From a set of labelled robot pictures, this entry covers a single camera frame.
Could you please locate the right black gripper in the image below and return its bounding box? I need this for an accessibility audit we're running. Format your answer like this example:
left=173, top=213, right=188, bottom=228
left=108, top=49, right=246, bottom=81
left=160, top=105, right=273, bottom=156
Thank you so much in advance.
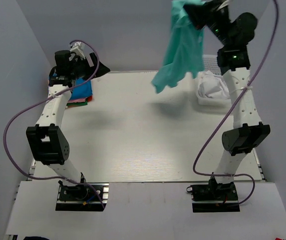
left=184, top=0, right=233, bottom=48

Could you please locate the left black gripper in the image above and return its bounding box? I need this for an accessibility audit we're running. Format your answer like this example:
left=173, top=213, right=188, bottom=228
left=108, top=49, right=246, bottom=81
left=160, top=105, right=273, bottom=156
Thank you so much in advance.
left=70, top=53, right=110, bottom=81

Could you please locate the teal t shirt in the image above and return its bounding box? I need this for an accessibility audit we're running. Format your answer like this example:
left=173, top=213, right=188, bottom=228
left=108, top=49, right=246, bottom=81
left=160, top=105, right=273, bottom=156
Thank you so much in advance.
left=151, top=0, right=204, bottom=94

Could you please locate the white t shirt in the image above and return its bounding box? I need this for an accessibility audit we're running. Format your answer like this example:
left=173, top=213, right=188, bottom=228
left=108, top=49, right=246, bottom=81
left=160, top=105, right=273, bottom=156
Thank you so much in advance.
left=197, top=71, right=230, bottom=100

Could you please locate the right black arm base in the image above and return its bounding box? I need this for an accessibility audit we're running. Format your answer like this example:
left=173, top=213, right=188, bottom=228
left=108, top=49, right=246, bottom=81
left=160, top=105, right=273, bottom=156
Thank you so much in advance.
left=186, top=176, right=240, bottom=213

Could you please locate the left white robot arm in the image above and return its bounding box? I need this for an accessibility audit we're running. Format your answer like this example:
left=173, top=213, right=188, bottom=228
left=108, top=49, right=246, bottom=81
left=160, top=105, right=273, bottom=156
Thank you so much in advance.
left=26, top=50, right=109, bottom=200

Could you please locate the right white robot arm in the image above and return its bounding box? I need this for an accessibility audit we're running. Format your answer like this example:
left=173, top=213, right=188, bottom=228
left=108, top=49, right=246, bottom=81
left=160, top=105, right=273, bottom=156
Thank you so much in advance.
left=183, top=0, right=270, bottom=199

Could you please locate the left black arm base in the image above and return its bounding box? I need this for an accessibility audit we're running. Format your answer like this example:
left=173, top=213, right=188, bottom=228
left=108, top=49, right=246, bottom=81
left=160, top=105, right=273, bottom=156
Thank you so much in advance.
left=55, top=183, right=109, bottom=212

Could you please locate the folded red t shirt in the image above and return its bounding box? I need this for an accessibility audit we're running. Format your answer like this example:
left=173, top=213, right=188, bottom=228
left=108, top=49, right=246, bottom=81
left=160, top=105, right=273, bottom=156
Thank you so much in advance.
left=87, top=95, right=93, bottom=102

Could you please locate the folded pink t shirt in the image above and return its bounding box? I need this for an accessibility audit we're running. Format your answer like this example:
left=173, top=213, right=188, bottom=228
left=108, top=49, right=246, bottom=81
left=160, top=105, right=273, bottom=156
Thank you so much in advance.
left=68, top=97, right=90, bottom=104

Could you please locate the folded green t shirt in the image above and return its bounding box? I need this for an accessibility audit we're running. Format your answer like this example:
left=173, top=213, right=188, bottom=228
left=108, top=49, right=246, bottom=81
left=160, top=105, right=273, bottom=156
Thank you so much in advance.
left=67, top=102, right=88, bottom=108

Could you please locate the white plastic basket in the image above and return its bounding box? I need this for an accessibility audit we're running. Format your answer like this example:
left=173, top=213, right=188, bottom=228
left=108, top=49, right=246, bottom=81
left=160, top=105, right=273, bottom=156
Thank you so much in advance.
left=195, top=55, right=231, bottom=108

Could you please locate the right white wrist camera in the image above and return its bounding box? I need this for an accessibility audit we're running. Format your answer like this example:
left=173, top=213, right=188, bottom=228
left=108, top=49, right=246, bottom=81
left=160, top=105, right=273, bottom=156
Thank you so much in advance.
left=219, top=0, right=231, bottom=8

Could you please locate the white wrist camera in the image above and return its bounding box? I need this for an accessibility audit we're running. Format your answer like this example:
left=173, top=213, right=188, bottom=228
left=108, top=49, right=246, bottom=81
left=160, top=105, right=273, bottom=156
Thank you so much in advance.
left=219, top=0, right=231, bottom=8
left=70, top=41, right=86, bottom=60

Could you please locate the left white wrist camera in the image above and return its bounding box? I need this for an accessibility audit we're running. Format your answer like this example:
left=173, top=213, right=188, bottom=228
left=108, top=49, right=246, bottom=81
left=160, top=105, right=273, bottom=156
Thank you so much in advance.
left=70, top=41, right=86, bottom=60

